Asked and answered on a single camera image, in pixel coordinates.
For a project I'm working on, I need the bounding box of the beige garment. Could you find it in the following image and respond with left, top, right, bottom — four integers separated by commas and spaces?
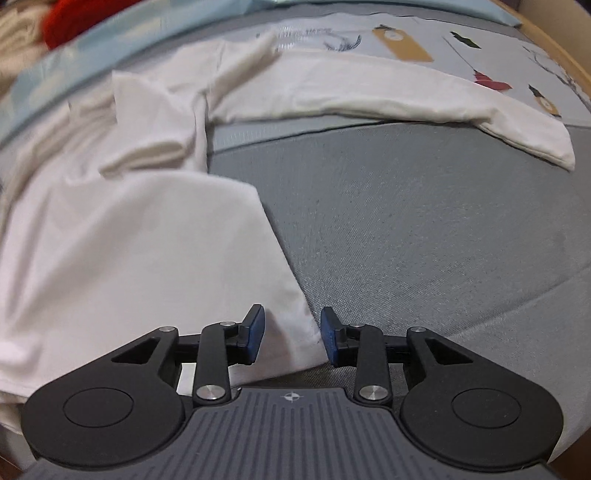
1, 1, 55, 97

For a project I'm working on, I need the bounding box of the wooden bed frame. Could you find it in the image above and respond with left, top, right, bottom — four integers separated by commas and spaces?
496, 0, 590, 95

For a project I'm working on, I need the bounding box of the red garment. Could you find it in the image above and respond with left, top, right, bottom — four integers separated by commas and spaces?
42, 0, 139, 50

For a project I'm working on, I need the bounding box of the light blue printed bedsheet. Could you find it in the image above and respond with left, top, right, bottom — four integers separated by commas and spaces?
1, 1, 590, 141

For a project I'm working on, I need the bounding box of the white long-sleeve shirt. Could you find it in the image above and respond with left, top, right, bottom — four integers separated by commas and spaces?
1, 33, 575, 405

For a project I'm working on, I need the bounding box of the grey mattress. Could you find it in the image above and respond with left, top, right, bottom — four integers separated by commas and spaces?
211, 118, 590, 451

